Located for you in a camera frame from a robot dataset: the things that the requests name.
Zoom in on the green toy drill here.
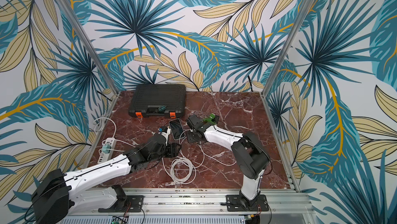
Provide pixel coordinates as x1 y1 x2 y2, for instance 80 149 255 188
203 113 220 125

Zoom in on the aluminium front rail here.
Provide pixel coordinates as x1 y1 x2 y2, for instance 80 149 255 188
52 188 317 216

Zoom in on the black smartphone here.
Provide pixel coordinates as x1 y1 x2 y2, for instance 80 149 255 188
169 119 185 140

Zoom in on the white power strip cord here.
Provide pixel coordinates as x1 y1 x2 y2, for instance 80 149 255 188
92 117 137 149

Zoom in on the white charging cable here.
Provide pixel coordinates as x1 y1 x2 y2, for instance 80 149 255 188
161 127 238 185

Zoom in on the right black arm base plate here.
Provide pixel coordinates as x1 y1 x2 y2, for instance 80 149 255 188
222 195 269 212

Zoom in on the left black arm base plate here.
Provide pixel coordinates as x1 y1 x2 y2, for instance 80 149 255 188
98 195 144 213

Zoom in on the black plastic tool case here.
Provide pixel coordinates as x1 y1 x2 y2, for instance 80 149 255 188
128 84 186 119

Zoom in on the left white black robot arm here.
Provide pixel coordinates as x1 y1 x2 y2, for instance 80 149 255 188
32 134 182 224

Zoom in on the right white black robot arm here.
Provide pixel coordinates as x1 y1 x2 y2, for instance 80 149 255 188
187 114 270 212

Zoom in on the green plug adapter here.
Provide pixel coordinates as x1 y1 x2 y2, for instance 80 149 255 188
101 142 112 154

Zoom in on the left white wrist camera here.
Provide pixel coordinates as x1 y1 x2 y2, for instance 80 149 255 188
159 126 172 141

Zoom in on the white power strip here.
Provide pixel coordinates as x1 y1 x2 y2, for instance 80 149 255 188
97 137 116 164

